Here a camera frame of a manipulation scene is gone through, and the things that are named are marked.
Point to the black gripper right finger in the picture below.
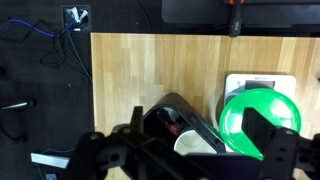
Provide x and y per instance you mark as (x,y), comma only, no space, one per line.
(258,133)

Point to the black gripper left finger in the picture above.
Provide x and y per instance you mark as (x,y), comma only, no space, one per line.
(137,118)

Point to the green plastic plate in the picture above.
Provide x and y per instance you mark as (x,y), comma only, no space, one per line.
(266,103)

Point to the black plastic bin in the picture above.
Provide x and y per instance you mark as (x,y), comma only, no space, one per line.
(176,100)

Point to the white kitchen scale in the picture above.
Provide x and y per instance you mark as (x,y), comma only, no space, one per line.
(236,83)

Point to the white paper cup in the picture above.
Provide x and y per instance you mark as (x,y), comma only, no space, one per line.
(195,141)

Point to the light grey metal bar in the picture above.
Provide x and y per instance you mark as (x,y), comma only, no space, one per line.
(50,160)

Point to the orange and black clamp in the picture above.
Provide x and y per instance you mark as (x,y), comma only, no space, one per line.
(235,23)

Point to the silver metal rod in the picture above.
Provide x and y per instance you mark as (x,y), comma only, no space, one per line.
(15,105)

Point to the wall power socket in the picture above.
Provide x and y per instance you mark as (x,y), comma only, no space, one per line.
(75,16)

